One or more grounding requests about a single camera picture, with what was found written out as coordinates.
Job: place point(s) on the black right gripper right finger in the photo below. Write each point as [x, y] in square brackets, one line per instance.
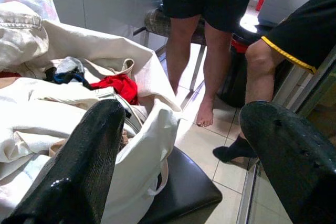
[296, 169]

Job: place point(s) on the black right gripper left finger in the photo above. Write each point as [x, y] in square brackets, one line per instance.
[78, 169]

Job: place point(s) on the white jeans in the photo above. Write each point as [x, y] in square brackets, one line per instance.
[18, 40]

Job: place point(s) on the white canvas laundry bag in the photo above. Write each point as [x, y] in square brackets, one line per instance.
[136, 169]

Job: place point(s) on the cream cloth garment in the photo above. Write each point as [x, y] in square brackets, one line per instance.
[52, 108]

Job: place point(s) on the black blue garment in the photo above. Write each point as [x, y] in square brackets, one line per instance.
[65, 77]

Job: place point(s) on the red garment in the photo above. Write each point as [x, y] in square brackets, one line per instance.
[120, 85]

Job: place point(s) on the grey white sock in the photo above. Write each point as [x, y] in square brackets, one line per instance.
[69, 64]

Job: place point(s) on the black stool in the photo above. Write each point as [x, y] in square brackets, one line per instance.
[183, 190]

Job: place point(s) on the black bucket red rim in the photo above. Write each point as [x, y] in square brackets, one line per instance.
[231, 77]

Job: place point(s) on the seated person black sock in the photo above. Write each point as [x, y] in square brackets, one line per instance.
[302, 32]

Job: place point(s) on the plaid cushioned stool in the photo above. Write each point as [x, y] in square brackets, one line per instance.
[155, 22]

